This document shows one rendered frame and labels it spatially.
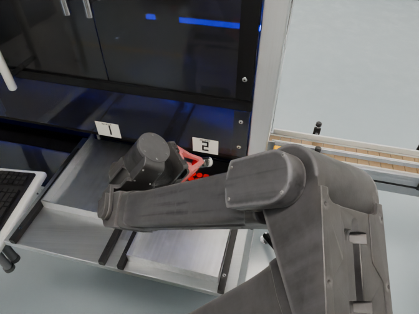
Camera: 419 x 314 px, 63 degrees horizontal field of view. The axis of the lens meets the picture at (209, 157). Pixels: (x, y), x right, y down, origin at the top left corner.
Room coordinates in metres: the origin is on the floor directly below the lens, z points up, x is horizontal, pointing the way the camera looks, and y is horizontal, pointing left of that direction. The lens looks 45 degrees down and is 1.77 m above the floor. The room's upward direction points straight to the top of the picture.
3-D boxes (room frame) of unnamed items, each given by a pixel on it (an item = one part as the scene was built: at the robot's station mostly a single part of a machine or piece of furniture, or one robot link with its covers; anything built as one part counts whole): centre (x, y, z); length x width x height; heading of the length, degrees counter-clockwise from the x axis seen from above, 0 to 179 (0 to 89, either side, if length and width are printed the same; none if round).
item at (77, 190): (0.80, 0.36, 0.90); 0.34 x 0.26 x 0.04; 166
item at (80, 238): (0.69, 0.22, 0.87); 0.70 x 0.48 x 0.02; 76
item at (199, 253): (0.61, 0.06, 0.90); 0.34 x 0.26 x 0.04; 165
